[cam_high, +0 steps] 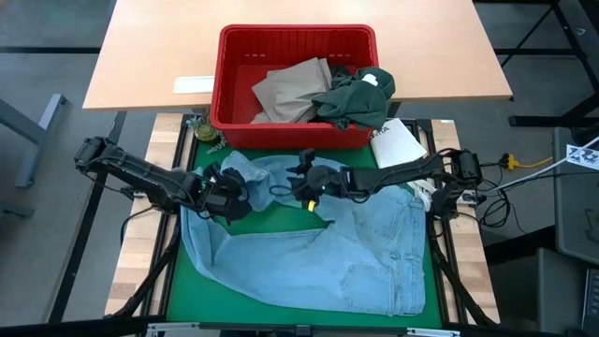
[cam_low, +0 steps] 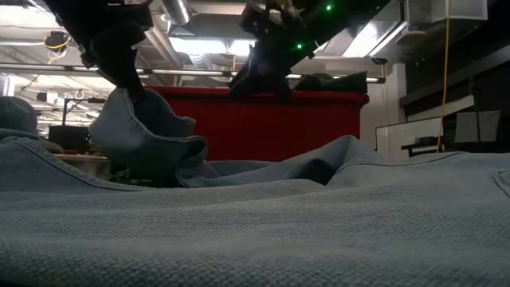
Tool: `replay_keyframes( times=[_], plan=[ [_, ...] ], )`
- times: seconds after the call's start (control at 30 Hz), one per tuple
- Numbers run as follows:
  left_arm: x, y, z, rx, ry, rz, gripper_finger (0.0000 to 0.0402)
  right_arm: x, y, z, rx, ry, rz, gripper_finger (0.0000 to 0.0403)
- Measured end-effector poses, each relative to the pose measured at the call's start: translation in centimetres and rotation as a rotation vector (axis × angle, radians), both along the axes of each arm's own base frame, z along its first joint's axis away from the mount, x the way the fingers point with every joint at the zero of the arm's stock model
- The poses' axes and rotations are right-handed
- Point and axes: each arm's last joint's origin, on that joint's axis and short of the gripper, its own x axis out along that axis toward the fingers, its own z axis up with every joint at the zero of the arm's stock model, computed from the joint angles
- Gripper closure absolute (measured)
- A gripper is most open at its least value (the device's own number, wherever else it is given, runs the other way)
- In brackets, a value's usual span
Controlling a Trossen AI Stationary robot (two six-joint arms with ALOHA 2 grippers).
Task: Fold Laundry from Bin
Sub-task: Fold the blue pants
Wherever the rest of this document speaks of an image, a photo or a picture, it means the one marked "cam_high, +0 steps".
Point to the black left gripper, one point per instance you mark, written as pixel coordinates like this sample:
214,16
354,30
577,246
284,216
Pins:
224,196

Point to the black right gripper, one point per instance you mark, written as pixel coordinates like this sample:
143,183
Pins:
323,182

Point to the light blue denim jeans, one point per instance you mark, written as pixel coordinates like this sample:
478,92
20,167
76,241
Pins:
304,267

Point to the dark green sweatshirt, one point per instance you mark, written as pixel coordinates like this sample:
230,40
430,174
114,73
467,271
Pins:
360,100

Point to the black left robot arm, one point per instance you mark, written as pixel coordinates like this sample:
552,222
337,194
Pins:
140,175

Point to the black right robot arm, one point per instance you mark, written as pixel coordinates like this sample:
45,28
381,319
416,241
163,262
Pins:
398,175

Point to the red plastic laundry bin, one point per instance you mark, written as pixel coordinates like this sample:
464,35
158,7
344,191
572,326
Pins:
281,47

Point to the small pineapple plant ornament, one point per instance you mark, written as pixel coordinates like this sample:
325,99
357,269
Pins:
206,132

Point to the tan folded garment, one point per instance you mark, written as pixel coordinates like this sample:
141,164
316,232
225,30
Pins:
290,93

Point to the green table mat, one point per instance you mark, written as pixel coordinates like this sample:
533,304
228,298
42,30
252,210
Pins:
196,304

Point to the white paper label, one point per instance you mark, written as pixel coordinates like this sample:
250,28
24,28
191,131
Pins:
193,84

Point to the light wooden table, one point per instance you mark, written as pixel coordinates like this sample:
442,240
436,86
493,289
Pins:
154,47

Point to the grey metal table leg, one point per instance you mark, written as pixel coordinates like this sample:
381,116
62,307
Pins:
33,126

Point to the dark grey box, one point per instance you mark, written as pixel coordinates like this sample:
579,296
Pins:
538,290

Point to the grey cabinet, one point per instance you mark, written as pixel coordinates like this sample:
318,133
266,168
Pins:
575,210

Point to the white logo sign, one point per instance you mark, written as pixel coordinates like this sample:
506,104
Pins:
582,156

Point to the black desk frame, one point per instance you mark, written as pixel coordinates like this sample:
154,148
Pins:
538,121

